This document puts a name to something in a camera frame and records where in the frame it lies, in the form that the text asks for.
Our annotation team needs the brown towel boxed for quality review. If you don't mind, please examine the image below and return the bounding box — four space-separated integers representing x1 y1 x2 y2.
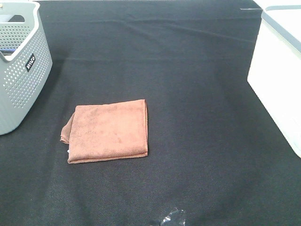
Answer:
60 99 148 164

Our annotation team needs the black table cloth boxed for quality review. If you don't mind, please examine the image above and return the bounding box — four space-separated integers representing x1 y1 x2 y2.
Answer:
0 0 301 226

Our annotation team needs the white storage box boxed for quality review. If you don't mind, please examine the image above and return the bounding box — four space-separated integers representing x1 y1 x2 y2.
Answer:
247 0 301 156

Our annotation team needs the black basket label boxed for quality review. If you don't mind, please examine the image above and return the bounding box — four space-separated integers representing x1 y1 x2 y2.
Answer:
25 53 36 72

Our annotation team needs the grey perforated plastic basket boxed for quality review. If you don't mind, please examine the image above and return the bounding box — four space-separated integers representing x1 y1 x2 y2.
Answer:
0 0 53 135

